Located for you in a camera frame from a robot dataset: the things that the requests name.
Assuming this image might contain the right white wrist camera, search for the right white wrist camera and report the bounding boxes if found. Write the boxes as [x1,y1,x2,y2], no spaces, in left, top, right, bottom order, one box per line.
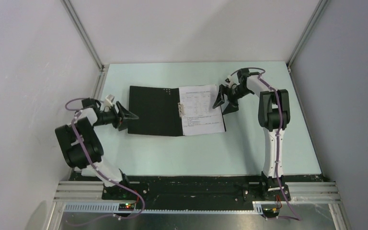
[225,75,237,89]

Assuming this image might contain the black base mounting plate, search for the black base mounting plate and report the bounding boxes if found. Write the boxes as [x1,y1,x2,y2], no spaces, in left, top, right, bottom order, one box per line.
[69,173,326,211]

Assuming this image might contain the small controller board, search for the small controller board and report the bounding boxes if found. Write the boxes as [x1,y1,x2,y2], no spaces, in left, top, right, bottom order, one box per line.
[118,203,136,211]
[262,208,281,219]

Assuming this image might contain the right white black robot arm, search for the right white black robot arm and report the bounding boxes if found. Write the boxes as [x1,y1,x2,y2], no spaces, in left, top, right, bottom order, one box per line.
[212,67,291,202]

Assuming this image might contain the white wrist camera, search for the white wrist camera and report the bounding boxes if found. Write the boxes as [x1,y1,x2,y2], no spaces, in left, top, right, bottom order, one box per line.
[103,94,115,108]
[225,75,237,89]

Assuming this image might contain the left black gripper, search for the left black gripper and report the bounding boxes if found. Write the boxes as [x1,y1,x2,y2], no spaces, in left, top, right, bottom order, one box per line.
[92,101,139,131]

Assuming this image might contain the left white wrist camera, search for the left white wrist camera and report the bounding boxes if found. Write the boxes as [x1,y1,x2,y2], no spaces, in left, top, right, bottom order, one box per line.
[103,94,115,108]

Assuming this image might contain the white slotted cable duct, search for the white slotted cable duct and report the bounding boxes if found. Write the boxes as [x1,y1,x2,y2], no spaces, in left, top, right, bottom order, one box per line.
[64,202,262,215]

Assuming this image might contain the right small controller board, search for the right small controller board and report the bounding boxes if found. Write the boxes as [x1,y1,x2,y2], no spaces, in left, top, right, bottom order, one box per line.
[262,208,281,219]

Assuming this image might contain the printed paper sheets stack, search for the printed paper sheets stack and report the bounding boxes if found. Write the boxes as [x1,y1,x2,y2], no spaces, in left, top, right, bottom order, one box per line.
[179,84,226,136]

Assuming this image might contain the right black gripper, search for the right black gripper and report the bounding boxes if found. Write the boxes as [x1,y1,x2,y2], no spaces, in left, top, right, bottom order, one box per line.
[212,84,252,115]

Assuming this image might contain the aluminium corner post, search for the aluminium corner post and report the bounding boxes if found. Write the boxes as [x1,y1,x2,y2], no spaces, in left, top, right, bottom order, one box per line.
[61,0,104,71]
[287,0,331,69]

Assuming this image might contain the right aluminium corner post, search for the right aluminium corner post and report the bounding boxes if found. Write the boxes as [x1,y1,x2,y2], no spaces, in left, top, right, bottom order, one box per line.
[287,0,331,69]

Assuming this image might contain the aluminium frame rails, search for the aluminium frame rails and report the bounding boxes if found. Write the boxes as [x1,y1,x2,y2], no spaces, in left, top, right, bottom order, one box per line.
[43,181,351,230]

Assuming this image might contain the red black folder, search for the red black folder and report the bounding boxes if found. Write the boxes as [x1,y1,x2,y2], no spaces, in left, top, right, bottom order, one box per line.
[127,85,227,137]

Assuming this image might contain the left small controller board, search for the left small controller board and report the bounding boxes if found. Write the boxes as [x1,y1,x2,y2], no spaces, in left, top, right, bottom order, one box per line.
[118,203,136,211]

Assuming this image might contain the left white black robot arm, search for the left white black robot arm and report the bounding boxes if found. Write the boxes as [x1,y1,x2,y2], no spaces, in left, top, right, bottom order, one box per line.
[55,95,139,199]

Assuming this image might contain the left aluminium corner post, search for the left aluminium corner post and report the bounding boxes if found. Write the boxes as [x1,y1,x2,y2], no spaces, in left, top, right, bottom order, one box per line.
[61,0,104,71]

